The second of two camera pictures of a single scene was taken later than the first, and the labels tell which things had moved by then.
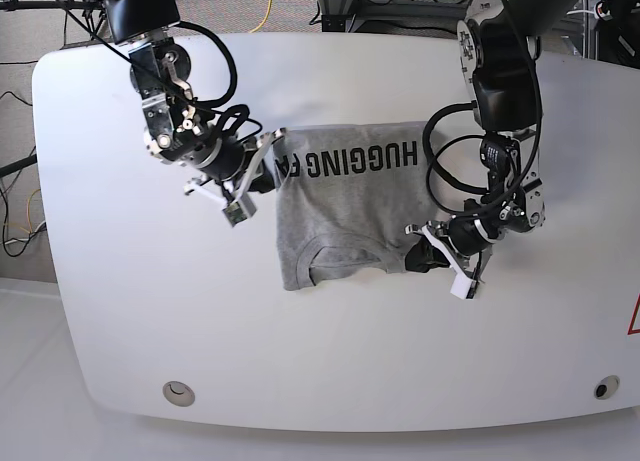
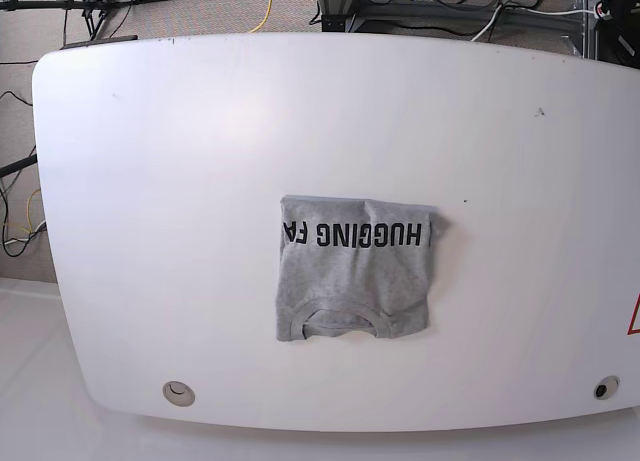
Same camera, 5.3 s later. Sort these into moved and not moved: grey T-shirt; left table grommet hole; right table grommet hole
Moved: grey T-shirt
Not moved: left table grommet hole; right table grommet hole
